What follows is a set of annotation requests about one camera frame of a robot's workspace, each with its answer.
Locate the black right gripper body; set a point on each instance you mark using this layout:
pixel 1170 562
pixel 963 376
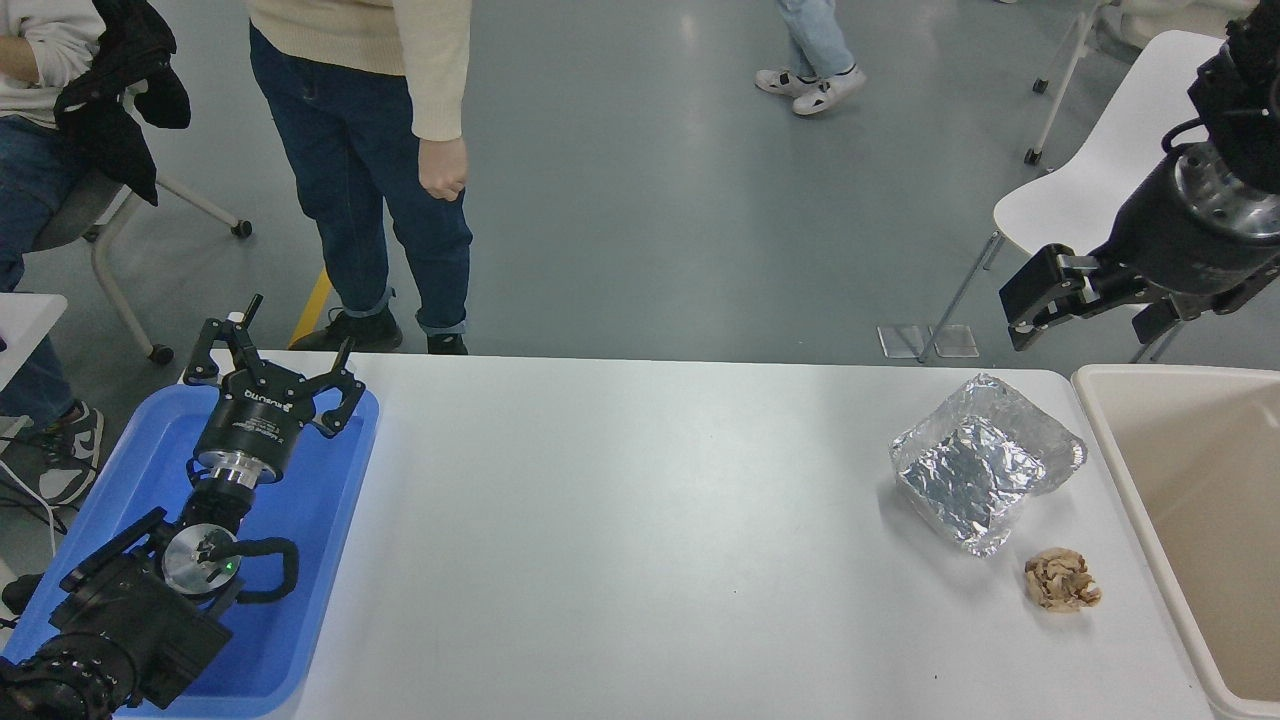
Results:
pixel 1170 245

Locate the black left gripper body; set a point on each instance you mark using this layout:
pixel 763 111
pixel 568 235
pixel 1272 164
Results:
pixel 255 425

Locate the silver foil plate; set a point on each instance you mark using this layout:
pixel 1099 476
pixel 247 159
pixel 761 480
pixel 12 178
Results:
pixel 975 470

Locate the person's forearm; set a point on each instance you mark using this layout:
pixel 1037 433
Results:
pixel 15 62

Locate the clear floor plate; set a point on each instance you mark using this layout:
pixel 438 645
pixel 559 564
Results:
pixel 903 341
pixel 957 341

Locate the person's left hand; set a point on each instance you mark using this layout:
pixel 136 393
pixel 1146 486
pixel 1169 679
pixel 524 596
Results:
pixel 443 170

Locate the blue plastic tray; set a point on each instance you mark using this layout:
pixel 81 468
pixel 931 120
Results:
pixel 320 500

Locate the white chair with metal legs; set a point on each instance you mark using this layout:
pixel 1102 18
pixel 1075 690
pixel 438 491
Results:
pixel 1110 160

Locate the grey chair with castors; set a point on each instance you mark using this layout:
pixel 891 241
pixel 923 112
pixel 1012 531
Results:
pixel 110 260

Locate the large pale bin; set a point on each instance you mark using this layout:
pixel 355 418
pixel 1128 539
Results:
pixel 1200 500

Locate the white chair with castors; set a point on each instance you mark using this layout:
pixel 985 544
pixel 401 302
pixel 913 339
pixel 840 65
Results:
pixel 1060 90

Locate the small white table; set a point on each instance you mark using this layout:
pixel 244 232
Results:
pixel 25 330

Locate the black jacket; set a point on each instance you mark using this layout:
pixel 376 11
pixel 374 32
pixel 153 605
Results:
pixel 110 110

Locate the crumpled tan paper ball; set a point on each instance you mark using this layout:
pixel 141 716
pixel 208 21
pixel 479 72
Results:
pixel 1062 580

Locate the black floor object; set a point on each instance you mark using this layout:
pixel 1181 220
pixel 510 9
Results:
pixel 22 593

